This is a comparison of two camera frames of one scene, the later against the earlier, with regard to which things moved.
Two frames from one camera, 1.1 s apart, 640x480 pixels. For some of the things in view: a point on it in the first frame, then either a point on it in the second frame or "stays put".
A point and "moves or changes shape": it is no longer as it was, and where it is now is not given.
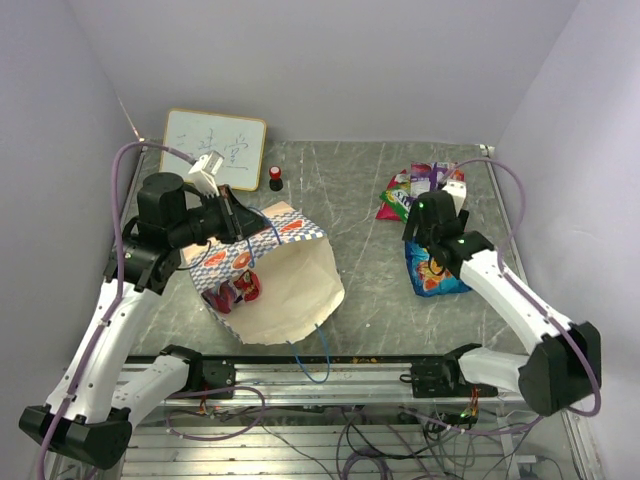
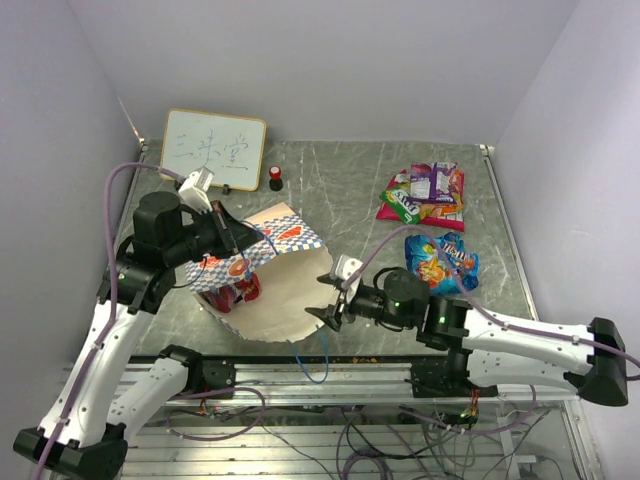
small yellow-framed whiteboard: (240, 139) stays put
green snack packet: (399, 198) stays put
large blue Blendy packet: (424, 281) stays put
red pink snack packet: (400, 179) moves or changes shape
